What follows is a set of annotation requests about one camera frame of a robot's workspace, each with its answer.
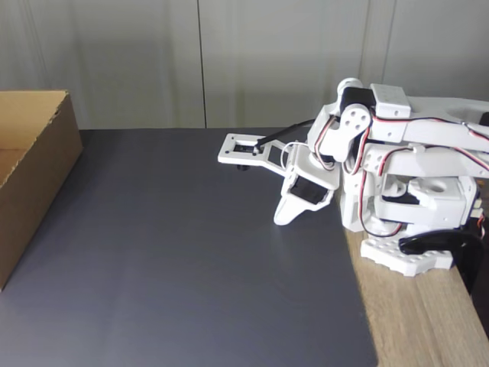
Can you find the dark grey table mat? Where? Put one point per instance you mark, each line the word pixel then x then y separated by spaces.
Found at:
pixel 153 267

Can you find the black table clamp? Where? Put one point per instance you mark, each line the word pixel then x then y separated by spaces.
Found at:
pixel 439 241

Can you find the brown cardboard box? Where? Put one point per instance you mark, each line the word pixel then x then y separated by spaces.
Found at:
pixel 38 172

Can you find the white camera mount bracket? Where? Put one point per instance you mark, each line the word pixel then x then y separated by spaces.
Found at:
pixel 228 156

